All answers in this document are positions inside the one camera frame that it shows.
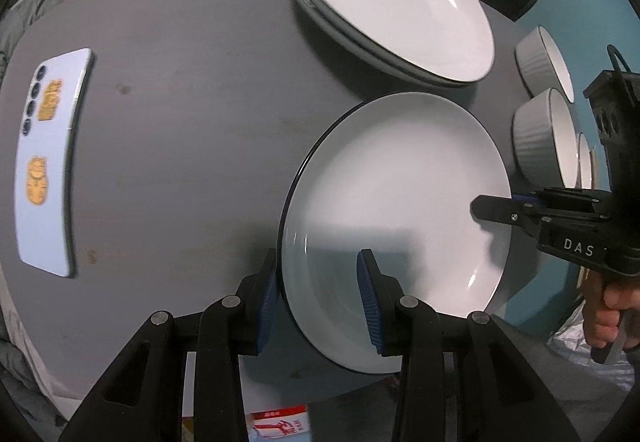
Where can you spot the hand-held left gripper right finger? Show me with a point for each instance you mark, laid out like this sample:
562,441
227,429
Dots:
367,302

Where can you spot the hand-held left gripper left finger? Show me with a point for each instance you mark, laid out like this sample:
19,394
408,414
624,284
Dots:
267,302

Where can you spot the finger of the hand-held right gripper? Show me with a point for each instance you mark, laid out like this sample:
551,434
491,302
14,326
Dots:
570,202
505,212

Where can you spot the white ribbed bowl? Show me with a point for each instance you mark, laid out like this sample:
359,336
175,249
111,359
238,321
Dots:
535,62
585,167
535,142

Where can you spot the white plate with dark rim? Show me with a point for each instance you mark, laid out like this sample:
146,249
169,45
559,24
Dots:
320,18
400,182

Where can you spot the person's right hand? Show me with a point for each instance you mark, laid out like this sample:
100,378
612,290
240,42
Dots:
607,322

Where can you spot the light wooden strip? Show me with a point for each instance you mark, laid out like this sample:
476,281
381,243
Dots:
593,172

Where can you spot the red and white packet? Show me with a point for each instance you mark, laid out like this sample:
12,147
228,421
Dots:
277,424

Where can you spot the light blue smartphone with stickers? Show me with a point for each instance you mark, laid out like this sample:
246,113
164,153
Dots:
45,222

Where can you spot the grey blanket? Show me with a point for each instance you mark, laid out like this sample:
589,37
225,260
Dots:
25,17

